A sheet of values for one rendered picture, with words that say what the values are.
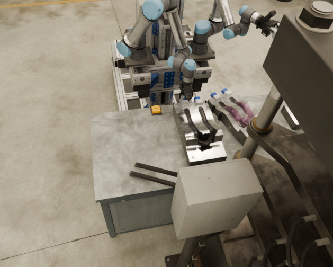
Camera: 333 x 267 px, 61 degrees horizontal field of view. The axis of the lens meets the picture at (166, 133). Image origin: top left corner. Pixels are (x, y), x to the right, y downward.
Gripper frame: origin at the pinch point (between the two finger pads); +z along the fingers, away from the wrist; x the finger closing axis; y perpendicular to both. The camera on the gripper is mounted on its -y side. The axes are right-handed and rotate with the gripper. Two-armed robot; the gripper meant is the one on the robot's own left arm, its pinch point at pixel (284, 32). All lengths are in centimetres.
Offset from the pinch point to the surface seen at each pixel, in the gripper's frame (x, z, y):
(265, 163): 76, 52, 6
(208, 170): 108, 44, -16
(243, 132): 44, 20, 49
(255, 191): 100, 61, -15
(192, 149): 80, 7, 49
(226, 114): 41, 0, 51
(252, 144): 82, 45, -9
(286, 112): -2, 24, 61
